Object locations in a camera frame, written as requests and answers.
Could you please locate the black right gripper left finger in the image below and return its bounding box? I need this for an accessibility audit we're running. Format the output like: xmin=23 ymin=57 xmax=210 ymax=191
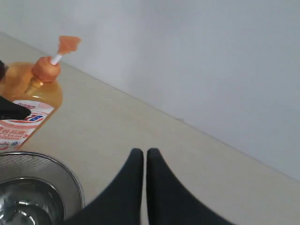
xmin=64 ymin=149 xmax=143 ymax=225

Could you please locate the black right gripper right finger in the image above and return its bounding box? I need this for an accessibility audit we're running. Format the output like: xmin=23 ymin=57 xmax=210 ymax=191
xmin=146 ymin=148 xmax=232 ymax=225

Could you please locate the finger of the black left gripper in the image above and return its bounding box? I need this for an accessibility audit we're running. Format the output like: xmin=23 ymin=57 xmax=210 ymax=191
xmin=0 ymin=60 xmax=8 ymax=81
xmin=0 ymin=97 xmax=31 ymax=120

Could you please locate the orange dish soap bottle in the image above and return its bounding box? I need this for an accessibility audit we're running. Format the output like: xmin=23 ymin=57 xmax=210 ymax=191
xmin=0 ymin=36 xmax=81 ymax=151

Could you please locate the small stainless steel bowl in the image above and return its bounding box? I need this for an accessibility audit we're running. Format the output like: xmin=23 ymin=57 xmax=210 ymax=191
xmin=0 ymin=178 xmax=65 ymax=225

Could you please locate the steel mesh strainer basket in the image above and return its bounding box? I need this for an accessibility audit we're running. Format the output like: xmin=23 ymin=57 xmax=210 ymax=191
xmin=0 ymin=152 xmax=84 ymax=224

